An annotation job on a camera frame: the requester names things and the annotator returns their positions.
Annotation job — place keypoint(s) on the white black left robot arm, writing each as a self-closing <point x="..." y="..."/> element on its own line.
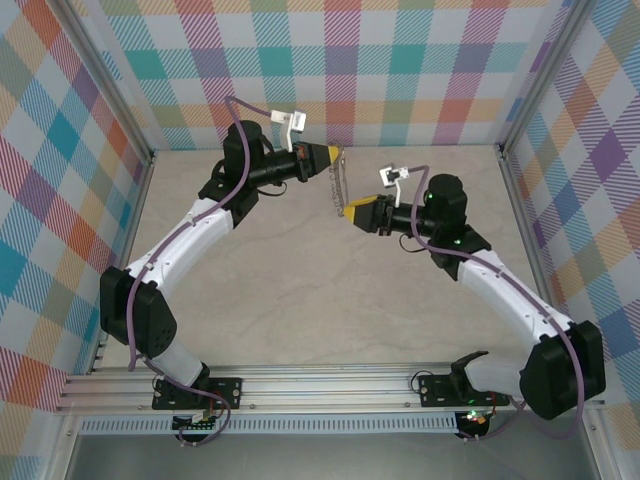
<point x="185" y="240"/>

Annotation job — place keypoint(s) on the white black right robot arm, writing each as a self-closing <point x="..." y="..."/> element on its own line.
<point x="505" y="295"/>

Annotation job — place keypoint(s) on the aluminium side rail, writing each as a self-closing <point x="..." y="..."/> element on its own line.
<point x="525" y="225"/>
<point x="134" y="225"/>

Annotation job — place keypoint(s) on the aluminium frame post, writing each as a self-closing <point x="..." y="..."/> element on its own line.
<point x="543" y="75"/>
<point x="115" y="85"/>

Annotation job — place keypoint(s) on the aluminium mounting rail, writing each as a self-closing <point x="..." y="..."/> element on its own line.
<point x="330" y="387"/>

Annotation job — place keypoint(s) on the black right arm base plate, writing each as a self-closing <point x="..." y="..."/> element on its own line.
<point x="435" y="390"/>

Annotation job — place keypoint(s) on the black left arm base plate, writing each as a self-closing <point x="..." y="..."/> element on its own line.
<point x="227" y="390"/>

